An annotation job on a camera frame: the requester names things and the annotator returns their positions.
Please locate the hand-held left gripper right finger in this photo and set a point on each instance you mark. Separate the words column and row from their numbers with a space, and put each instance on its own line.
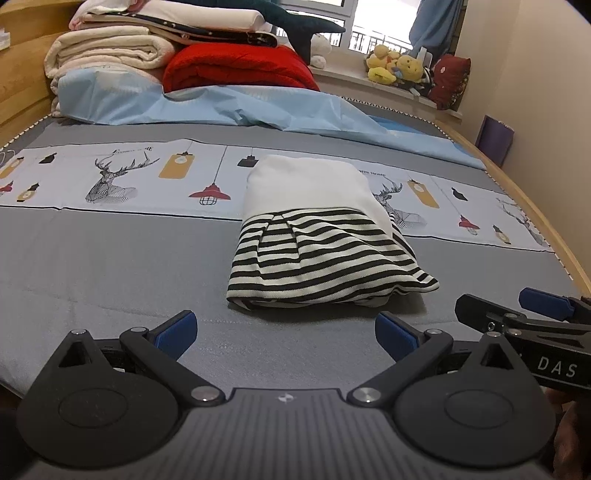
column 397, row 334

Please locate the person's right hand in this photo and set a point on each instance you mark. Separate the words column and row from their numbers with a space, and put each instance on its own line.
column 575, row 427

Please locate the purple board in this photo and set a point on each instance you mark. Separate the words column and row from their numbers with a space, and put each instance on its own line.
column 496, row 141

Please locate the light blue duvet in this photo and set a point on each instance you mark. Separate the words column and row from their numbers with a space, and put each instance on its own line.
column 207, row 106

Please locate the cream folded blanket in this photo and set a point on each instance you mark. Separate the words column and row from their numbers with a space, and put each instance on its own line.
column 106, row 50

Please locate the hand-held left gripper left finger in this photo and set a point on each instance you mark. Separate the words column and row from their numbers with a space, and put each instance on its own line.
column 178, row 332

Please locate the white plush toy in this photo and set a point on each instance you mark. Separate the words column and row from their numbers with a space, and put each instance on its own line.
column 319, row 50

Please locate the grey printed bed sheet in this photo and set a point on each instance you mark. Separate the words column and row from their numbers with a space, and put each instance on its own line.
column 92, row 267

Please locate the red blanket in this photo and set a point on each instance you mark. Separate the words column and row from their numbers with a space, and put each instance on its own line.
column 240, row 69

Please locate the white folded cloth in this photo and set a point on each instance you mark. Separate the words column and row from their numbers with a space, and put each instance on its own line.
column 184, row 11

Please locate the blue curtain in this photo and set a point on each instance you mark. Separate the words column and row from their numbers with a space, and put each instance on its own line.
column 434, row 23

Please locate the dark blue shark plush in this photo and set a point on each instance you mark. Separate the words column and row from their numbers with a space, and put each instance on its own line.
column 300, row 27

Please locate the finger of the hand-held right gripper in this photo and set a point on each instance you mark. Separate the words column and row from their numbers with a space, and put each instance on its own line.
column 485, row 316
column 545, row 301

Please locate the window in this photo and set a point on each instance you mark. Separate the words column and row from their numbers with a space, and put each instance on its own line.
column 378, row 27

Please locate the dark patterned folded blanket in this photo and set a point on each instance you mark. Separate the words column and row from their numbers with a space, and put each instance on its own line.
column 221, row 36

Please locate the yellow plush toy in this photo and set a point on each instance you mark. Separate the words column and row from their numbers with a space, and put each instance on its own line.
column 411, row 68
column 382, row 62

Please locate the white window sill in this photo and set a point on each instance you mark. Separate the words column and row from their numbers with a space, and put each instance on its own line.
column 351, row 83

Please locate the dark red cushion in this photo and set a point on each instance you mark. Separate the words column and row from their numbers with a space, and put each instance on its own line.
column 450, row 81

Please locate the black white striped hooded sweater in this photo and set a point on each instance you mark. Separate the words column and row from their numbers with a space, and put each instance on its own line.
column 314, row 258

